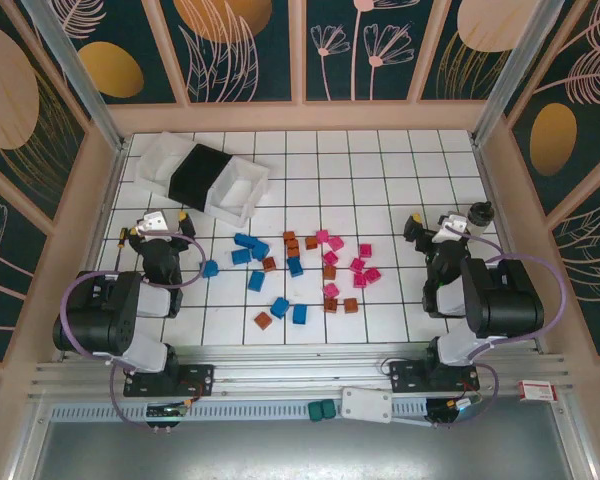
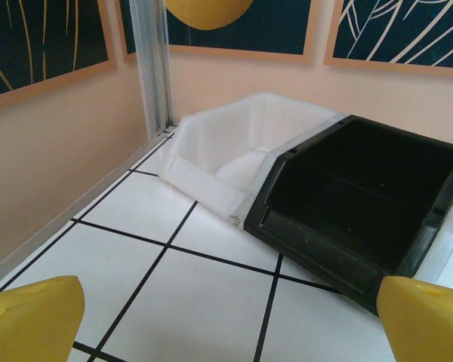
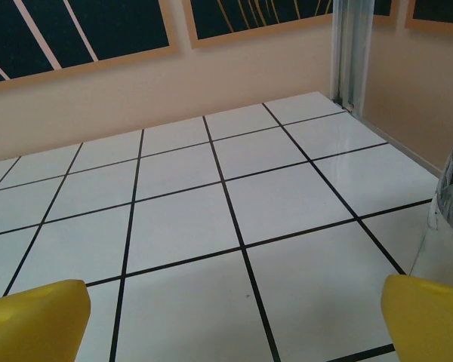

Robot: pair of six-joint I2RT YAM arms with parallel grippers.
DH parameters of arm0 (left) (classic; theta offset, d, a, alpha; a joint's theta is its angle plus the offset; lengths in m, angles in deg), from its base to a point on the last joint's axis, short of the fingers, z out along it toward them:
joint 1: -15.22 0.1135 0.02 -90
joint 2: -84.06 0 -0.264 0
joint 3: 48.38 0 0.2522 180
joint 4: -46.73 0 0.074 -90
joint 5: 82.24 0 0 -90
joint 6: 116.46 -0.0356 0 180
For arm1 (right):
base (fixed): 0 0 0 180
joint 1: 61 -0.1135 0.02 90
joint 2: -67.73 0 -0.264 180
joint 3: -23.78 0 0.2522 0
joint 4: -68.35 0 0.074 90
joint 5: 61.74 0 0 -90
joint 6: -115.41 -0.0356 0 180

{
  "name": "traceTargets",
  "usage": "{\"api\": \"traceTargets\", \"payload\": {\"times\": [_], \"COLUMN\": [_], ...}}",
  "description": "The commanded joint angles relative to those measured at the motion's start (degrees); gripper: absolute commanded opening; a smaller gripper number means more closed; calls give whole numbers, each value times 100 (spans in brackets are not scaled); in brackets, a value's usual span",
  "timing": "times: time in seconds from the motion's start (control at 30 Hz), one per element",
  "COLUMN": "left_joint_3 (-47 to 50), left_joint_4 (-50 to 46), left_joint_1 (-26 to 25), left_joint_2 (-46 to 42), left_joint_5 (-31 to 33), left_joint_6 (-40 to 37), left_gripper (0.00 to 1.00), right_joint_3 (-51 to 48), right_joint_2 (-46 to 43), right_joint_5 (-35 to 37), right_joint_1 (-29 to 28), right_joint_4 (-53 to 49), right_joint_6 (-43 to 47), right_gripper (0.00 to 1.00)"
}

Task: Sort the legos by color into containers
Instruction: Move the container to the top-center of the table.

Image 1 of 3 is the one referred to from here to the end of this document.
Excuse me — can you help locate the black plastic container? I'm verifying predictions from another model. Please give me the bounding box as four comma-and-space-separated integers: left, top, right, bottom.
167, 143, 234, 212

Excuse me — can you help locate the white plastic container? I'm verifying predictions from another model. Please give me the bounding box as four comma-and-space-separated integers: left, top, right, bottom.
203, 155, 272, 222
133, 130, 197, 195

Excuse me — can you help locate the clear jar with black cap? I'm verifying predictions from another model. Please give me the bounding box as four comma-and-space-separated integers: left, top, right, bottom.
467, 200, 495, 237

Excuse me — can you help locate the small electronics board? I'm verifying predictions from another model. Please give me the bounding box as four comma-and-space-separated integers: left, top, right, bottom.
144, 402, 189, 420
426, 397, 482, 427

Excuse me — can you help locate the red white small box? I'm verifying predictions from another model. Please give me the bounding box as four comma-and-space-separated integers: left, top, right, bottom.
517, 380, 558, 402

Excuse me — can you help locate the white plastic cover plate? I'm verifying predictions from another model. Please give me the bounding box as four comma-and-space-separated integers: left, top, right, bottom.
341, 386, 394, 425

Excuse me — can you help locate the grey metal panel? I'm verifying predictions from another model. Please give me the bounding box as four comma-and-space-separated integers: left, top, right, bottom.
29, 419, 581, 480

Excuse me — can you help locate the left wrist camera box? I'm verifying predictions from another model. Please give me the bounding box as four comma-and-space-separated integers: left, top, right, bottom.
133, 209, 170, 236

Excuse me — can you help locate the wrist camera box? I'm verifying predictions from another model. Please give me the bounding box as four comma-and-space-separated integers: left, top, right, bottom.
437, 212, 470, 244
133, 209, 170, 236

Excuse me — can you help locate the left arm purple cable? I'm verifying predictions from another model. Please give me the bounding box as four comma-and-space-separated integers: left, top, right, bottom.
59, 229, 206, 431

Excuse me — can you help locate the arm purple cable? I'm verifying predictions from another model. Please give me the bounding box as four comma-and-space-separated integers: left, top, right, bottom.
59, 229, 206, 431
444, 230, 567, 430

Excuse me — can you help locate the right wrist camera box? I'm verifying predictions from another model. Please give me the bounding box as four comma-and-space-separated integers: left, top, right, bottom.
437, 212, 470, 244

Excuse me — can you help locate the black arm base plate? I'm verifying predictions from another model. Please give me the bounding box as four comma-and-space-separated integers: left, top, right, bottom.
389, 359, 481, 397
123, 363, 215, 399

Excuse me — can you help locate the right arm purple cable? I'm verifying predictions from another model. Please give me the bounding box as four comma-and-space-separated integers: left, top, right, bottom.
444, 230, 567, 430

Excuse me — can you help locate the slotted grey cable tray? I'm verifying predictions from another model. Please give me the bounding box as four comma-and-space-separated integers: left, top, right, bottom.
49, 399, 431, 426

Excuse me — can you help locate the aluminium frame post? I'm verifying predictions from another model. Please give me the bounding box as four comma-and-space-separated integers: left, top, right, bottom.
19, 0, 131, 152
470, 0, 554, 147

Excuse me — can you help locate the aluminium mounting rail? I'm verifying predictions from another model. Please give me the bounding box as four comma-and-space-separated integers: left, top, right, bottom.
29, 349, 574, 400

